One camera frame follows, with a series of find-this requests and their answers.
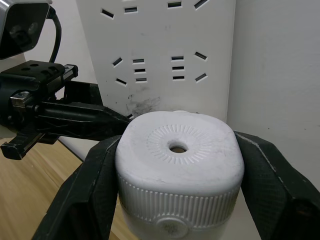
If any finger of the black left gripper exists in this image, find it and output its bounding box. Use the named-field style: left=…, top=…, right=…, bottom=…
left=63, top=80, right=104, bottom=106
left=34, top=99, right=133, bottom=142

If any white mosquito repellent heater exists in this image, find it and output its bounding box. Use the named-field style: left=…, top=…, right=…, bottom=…
left=114, top=109, right=245, bottom=240

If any white power strip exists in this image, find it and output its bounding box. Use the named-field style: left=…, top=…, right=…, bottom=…
left=75, top=0, right=237, bottom=126

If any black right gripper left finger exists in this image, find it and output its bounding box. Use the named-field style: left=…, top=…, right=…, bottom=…
left=32, top=135, right=123, bottom=240

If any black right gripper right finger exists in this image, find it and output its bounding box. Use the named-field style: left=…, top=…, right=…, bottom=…
left=233, top=130, right=320, bottom=240

